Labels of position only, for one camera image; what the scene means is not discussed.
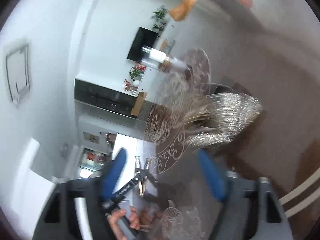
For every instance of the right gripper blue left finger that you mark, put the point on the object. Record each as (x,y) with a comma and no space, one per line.
(58,219)

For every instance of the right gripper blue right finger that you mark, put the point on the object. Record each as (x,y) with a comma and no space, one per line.
(250,208)

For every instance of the wood and metal pen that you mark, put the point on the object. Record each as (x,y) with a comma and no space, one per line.
(143,178)

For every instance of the silver origami ornament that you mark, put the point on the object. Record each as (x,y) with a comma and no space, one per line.
(217,119)

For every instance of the person's left hand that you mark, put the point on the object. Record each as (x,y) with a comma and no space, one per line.
(128,225)

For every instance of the black glass cabinet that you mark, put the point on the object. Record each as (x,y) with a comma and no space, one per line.
(104,98)

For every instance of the cardboard box on floor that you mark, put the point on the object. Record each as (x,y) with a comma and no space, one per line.
(138,103)

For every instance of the white tv cabinet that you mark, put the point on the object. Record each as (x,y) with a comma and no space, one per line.
(150,82)

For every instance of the red flower vase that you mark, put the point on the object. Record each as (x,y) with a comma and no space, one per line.
(135,73)

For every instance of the clear tall canister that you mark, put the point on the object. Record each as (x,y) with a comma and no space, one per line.
(159,60)

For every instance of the wooden bench table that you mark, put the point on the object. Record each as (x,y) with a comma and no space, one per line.
(167,46)

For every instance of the black television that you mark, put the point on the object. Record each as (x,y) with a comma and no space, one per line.
(144,38)

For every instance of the green potted plant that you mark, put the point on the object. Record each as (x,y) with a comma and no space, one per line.
(159,18)

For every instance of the framed wall picture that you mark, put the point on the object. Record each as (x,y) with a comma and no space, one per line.
(91,137)

